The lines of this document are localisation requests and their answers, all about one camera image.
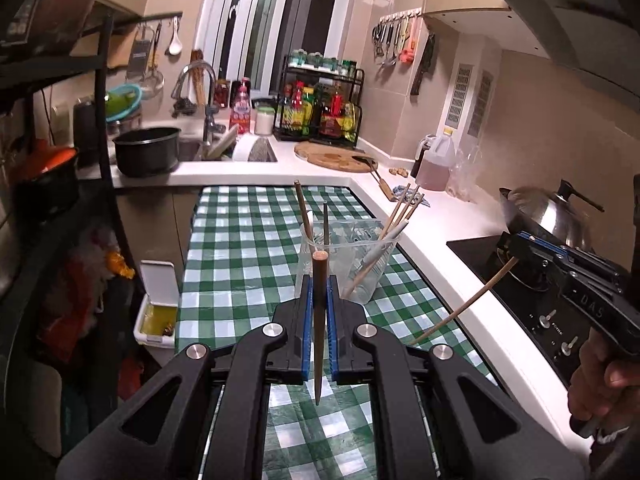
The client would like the black spatula with wooden handle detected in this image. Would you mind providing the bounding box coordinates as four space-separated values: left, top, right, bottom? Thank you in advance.
352 154 394 200

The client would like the microwave oven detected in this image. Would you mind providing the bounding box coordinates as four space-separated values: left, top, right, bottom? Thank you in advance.
0 0 54 56

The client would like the hanging cleaver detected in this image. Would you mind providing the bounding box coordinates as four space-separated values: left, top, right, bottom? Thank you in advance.
410 32 436 97

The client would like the orange plastic bag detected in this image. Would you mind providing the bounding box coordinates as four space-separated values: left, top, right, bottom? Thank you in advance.
106 251 136 281

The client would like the light wooden chopstick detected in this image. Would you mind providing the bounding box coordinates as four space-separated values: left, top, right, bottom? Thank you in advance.
386 187 421 235
409 257 520 346
342 192 427 299
377 183 412 241

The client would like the orange pot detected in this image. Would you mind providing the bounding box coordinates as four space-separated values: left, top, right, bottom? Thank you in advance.
12 147 81 221

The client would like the row of hanging kitchen tools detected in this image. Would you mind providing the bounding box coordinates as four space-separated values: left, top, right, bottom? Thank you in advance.
371 10 421 67

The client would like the black cooking pot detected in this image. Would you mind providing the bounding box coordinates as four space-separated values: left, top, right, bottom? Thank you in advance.
112 126 182 179

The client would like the round wooden cutting board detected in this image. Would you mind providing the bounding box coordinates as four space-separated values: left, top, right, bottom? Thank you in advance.
294 140 379 170

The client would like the hanging wire strainer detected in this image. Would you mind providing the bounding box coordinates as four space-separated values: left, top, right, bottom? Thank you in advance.
142 67 165 99

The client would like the pink dish soap bottle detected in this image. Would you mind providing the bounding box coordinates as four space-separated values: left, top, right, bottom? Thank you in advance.
229 77 252 136

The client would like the row of sauce bottles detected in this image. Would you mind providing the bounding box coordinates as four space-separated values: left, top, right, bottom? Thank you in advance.
280 80 362 141

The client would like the white jar with green lid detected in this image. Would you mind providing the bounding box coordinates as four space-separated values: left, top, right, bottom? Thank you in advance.
254 105 275 136

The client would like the steel wok lid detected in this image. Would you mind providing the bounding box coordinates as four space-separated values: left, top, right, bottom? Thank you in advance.
507 178 606 249

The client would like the black shelf rack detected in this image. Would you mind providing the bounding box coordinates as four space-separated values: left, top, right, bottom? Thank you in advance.
0 0 184 411

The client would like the range hood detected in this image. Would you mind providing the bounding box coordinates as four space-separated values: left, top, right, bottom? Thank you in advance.
480 0 640 87

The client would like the black cooktop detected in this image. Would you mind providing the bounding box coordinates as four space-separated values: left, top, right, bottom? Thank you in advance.
446 237 601 387

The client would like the dark bowl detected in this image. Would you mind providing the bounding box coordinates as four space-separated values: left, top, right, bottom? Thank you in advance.
37 0 96 56

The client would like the metal grater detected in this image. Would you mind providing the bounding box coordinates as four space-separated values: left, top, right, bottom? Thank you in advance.
126 27 153 79

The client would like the oil jug with yellow cap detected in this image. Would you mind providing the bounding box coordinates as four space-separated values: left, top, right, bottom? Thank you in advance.
414 134 457 192

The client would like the row of spice jars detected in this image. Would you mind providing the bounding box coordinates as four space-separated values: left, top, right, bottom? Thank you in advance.
290 49 359 74

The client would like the clear plastic bottle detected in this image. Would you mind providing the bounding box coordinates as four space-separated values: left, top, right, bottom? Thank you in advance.
447 145 484 201

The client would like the hanging wooden cutting board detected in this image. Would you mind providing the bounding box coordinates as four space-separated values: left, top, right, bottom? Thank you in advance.
107 35 136 69

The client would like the wall vent grille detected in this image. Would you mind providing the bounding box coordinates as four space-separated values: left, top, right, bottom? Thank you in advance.
444 64 473 126

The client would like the person's right hand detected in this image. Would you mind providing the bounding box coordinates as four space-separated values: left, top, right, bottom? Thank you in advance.
567 327 634 437

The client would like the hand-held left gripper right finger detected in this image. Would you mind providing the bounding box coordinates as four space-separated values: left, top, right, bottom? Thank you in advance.
326 275 587 480

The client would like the black spice rack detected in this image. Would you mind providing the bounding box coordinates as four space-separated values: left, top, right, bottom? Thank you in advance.
274 55 365 149

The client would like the bundle of brown chopsticks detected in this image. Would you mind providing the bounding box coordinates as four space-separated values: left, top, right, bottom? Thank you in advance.
190 49 207 106

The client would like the chrome faucet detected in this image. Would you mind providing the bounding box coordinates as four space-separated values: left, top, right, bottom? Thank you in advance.
171 60 226 146

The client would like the blue cloth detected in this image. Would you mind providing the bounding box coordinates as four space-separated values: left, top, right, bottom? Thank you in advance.
392 185 431 209

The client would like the black cylindrical container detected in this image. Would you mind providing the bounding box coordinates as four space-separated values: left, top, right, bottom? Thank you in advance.
72 100 99 169

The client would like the kitchen sink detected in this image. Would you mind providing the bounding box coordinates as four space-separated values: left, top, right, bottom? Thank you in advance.
177 125 279 163

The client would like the white lidded bin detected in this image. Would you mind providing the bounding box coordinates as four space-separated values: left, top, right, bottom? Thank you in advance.
133 259 180 350

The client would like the hanging white ladle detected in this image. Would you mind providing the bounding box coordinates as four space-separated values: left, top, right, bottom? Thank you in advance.
167 17 183 56

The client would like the window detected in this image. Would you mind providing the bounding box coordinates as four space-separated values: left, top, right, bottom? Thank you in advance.
192 0 361 99

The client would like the clear plastic container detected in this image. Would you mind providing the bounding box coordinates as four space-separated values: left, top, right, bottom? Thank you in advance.
299 217 399 305

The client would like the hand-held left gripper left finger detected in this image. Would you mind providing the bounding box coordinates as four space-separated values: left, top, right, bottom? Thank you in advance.
54 275 314 480

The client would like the green checkered tablecloth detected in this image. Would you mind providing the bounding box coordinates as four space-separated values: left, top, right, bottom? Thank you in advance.
177 185 501 480

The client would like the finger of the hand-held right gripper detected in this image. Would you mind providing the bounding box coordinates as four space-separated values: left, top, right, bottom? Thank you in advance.
500 235 592 311
517 231 623 283

